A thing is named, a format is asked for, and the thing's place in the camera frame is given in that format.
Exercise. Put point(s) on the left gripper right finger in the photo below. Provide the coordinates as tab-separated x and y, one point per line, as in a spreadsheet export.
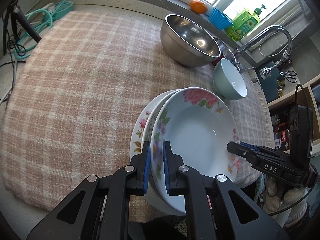
215	207

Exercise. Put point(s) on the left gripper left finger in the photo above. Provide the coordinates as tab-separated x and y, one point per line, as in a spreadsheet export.
98	208

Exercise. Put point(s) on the plain white leaf plate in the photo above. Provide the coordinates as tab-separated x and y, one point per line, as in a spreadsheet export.
152	196

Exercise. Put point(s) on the pink flower white plate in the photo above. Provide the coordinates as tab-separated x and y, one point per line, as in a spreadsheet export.
136	137

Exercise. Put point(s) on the red rose floral plate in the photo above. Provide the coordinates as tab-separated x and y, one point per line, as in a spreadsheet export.
198	126

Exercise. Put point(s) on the light blue ceramic bowl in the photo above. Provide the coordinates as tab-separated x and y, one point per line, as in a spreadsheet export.
228	82

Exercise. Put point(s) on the red steel bowl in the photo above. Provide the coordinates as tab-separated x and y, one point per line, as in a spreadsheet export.
226	53

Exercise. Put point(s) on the large steel bowl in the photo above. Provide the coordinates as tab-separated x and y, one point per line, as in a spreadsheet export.
187	42

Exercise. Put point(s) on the dark teal knife holder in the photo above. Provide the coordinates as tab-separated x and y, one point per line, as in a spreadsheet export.
270	86

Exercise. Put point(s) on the scissors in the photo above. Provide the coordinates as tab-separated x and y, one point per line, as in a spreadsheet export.
290	76

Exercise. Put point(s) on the plaid pink cloth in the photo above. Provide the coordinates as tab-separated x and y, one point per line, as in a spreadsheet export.
77	99

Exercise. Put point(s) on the green dish soap bottle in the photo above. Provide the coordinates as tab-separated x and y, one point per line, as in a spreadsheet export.
244	22

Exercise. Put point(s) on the blue plastic cup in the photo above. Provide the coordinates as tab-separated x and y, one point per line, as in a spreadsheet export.
219	20

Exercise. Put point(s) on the orange fruit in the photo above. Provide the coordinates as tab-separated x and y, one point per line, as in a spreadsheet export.
198	6

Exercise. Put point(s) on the teal power strip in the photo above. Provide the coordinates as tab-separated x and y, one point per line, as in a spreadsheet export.
59	10

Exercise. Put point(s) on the black tripod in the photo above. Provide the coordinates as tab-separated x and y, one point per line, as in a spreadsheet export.
14	13

